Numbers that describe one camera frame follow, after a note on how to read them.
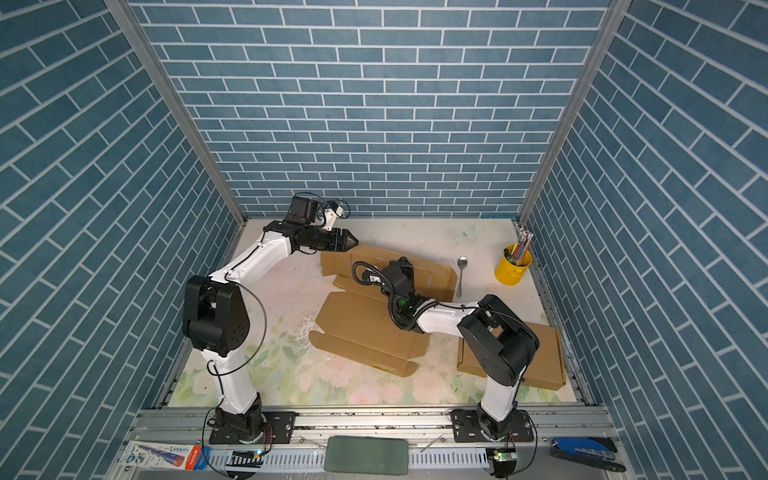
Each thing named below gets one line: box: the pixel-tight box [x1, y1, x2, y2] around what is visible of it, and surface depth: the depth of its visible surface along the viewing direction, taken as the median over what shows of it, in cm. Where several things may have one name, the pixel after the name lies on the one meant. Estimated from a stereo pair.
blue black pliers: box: [550, 437, 627, 472], surface depth 71 cm
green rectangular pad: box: [324, 435, 409, 475], surface depth 71 cm
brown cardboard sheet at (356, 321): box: [308, 247, 458, 378], surface depth 91 cm
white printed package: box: [117, 441, 211, 471], surface depth 71 cm
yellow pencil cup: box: [494, 244, 533, 286], surface depth 98 cm
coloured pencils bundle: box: [511, 223, 534, 266], surface depth 98 cm
